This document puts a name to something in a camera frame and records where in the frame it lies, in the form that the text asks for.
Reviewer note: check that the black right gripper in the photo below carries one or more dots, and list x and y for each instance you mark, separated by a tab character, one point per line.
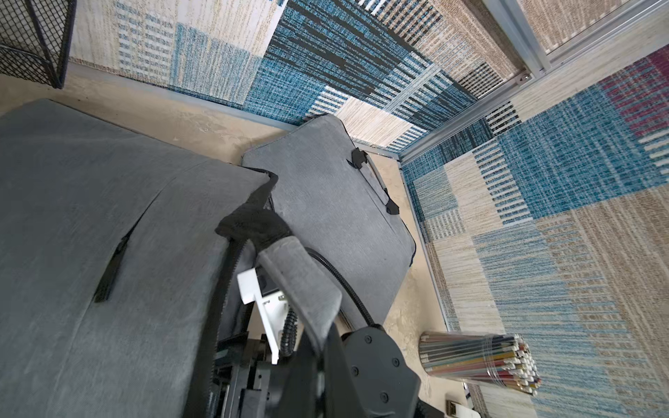
247	384

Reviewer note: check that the cup of coloured pencils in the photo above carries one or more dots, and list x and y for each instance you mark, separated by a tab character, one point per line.
500	360

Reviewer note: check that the black wire mesh shelf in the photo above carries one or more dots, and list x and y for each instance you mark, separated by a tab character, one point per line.
36	39

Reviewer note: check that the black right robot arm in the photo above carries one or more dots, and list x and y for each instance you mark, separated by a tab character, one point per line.
360	373

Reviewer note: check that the grey laptop bag with handles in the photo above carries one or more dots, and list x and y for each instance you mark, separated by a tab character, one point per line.
335	202

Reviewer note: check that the grey zippered laptop sleeve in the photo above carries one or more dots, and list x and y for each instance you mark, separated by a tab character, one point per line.
118	254

